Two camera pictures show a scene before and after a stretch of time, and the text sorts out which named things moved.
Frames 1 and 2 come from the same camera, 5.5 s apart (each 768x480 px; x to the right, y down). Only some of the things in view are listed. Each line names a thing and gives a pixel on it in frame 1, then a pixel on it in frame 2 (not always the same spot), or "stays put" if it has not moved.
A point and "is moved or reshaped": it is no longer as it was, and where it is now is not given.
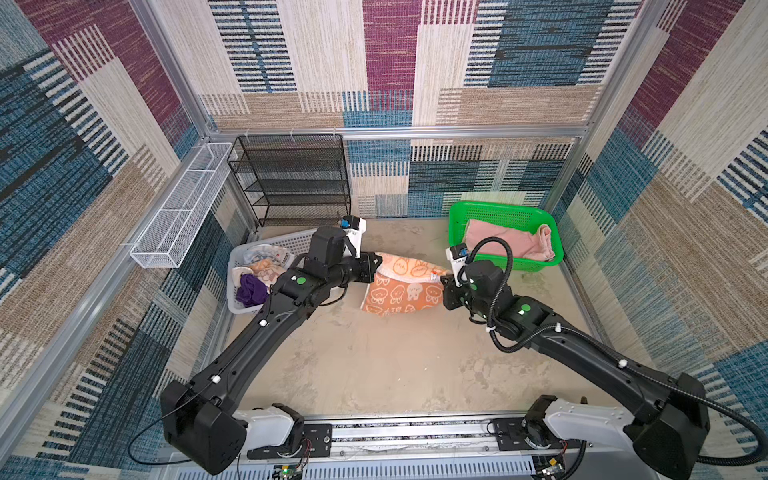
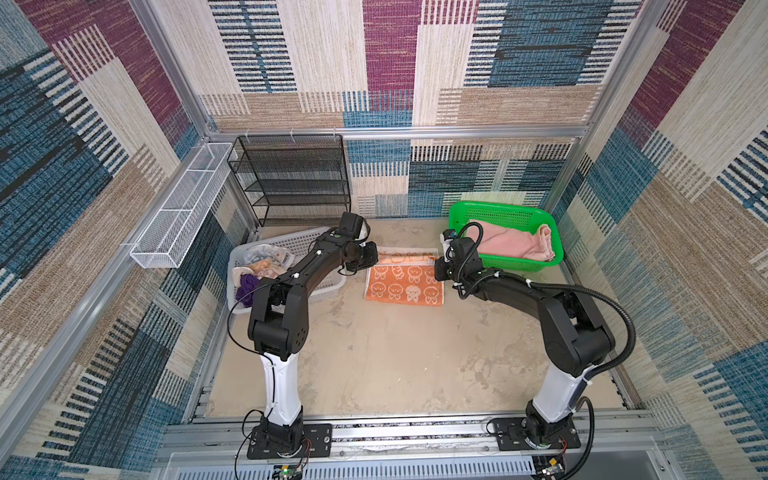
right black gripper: x=450 y=288 -> x=441 y=274
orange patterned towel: x=405 y=284 is moved or reshaped
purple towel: x=252 y=292 stays put
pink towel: x=534 y=245 stays put
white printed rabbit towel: x=265 y=262 stays put
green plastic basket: x=510 y=216 stays put
